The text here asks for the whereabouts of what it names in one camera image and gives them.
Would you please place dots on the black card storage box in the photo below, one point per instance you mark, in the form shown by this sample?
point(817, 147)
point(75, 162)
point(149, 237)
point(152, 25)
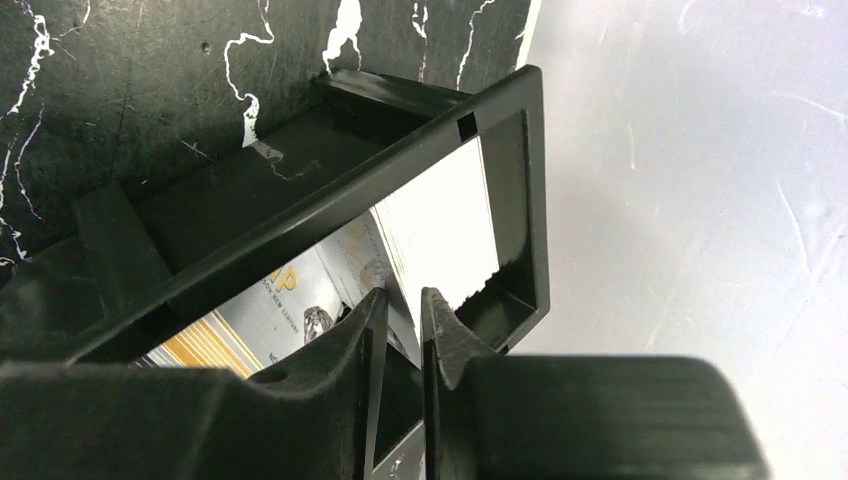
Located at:
point(136, 272)

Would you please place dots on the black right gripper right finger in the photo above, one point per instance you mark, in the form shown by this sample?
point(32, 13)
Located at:
point(494, 416)

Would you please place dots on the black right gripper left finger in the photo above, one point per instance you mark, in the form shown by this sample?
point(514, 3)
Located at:
point(312, 415)

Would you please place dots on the white gold printed card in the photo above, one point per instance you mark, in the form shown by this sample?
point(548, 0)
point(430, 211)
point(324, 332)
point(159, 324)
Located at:
point(357, 262)

